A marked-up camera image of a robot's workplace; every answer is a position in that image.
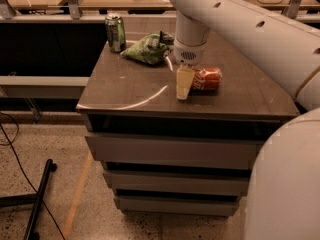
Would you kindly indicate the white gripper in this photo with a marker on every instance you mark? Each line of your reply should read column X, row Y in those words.
column 189, row 54

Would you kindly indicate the red coke can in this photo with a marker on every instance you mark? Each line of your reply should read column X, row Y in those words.
column 207, row 79

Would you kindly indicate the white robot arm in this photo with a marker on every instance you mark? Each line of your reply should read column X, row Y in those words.
column 283, row 200

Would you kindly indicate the green soda can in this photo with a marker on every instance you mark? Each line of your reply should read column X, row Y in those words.
column 115, row 33

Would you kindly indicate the green chip bag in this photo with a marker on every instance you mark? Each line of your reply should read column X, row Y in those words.
column 152, row 49

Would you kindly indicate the grey drawer cabinet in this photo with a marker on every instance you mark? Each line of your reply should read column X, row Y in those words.
column 195, row 156

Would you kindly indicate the black chair base leg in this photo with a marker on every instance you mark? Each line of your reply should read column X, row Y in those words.
column 35, row 199

